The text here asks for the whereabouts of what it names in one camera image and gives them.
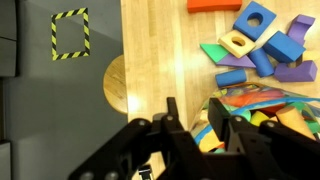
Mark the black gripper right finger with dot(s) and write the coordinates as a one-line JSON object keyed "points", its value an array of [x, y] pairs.
{"points": [[276, 153]]}

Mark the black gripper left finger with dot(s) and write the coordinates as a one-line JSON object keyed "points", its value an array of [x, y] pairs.
{"points": [[140, 150]]}

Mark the clear plastic block bag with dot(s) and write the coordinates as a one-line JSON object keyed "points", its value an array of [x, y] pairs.
{"points": [[253, 96]]}

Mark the purple triangular foam block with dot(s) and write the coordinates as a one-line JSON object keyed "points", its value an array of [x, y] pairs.
{"points": [[238, 62]]}

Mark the blue rectangular foam block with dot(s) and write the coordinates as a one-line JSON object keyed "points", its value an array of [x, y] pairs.
{"points": [[283, 46]]}

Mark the tan square block with hole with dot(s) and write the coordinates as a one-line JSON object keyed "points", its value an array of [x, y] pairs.
{"points": [[230, 48]]}

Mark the green triangular foam block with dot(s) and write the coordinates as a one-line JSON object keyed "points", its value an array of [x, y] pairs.
{"points": [[215, 51]]}

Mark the purple arch foam block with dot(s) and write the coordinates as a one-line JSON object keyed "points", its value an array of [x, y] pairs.
{"points": [[301, 25]]}

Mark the blue square block with hole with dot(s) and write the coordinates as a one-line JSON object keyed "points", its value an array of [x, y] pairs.
{"points": [[243, 25]]}

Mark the red rectangular foam block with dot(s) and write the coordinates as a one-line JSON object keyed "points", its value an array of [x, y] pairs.
{"points": [[213, 5]]}

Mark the orange foam cylinder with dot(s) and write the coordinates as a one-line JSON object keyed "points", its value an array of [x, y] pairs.
{"points": [[293, 121]]}

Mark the round wooden stool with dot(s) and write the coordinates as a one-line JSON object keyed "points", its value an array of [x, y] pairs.
{"points": [[116, 85]]}

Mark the yellow black floor tape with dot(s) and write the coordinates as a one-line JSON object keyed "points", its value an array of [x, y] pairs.
{"points": [[53, 36]]}

